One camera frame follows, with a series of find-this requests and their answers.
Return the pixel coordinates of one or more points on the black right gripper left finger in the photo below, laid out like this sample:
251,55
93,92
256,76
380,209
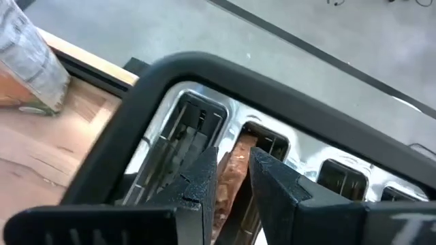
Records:
119,226

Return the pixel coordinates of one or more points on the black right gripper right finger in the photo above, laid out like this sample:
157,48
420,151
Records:
306,221

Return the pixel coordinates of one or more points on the brown toast slice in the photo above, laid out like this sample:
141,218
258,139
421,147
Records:
235,170

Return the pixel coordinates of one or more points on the Panda Puffs cereal box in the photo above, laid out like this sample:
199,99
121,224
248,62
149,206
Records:
27,61

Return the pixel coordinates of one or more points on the black toaster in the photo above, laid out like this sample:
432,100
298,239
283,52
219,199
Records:
238,81

